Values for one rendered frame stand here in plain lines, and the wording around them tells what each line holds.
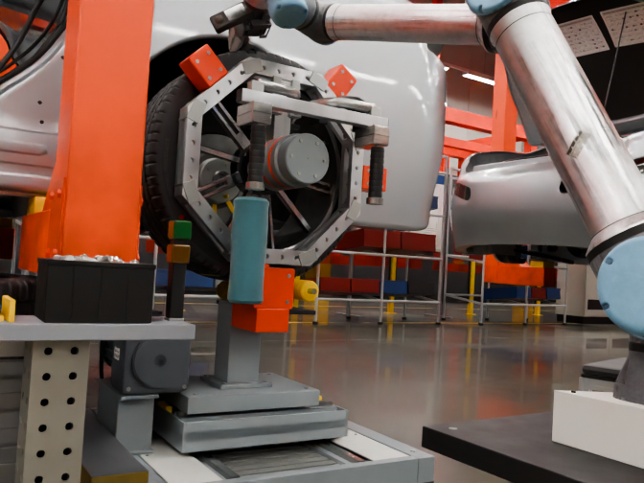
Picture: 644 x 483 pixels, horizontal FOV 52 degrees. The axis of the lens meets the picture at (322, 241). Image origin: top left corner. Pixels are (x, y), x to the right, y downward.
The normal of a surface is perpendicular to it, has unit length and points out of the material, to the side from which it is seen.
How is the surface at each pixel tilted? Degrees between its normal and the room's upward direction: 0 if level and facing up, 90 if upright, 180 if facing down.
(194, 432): 90
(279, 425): 90
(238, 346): 90
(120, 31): 90
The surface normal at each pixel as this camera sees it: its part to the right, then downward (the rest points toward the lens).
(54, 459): 0.52, 0.00
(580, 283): -0.84, -0.07
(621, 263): -0.57, -0.07
